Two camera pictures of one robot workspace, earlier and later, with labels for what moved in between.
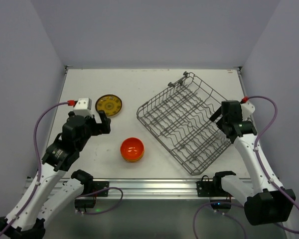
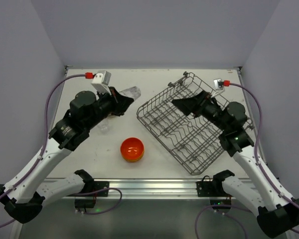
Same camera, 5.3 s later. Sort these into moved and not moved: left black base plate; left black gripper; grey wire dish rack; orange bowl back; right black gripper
Moved: left black gripper; right black gripper
Not moved: grey wire dish rack; left black base plate; orange bowl back
